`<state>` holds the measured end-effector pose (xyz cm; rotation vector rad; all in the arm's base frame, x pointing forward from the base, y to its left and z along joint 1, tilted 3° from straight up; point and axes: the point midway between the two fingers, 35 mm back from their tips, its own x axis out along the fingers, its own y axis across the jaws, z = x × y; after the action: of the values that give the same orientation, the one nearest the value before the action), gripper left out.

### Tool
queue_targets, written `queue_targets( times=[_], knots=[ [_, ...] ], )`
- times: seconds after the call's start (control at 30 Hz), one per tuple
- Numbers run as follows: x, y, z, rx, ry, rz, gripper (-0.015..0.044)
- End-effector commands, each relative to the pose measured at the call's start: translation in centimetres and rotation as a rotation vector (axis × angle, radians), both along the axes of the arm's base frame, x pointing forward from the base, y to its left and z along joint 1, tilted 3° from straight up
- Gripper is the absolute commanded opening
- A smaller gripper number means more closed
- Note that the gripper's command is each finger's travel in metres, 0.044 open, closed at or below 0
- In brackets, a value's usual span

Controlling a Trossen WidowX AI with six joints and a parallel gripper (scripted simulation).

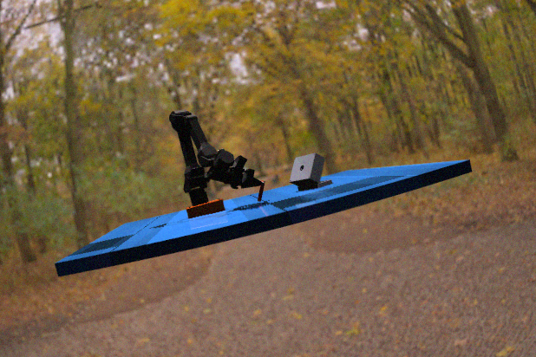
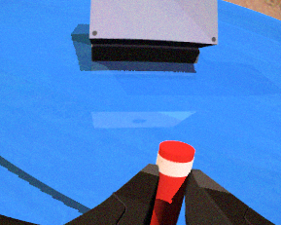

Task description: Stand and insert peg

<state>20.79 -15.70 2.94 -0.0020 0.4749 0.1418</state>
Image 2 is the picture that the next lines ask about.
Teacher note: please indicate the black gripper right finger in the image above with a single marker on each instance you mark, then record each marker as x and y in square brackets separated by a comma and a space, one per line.
[208, 203]

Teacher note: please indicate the grey sloped panel with hole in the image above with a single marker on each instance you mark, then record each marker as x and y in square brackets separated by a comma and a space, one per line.
[167, 31]

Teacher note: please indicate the red peg with white band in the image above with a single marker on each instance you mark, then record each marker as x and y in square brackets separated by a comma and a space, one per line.
[174, 160]

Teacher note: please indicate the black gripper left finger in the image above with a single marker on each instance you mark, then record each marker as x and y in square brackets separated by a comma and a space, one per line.
[132, 204]

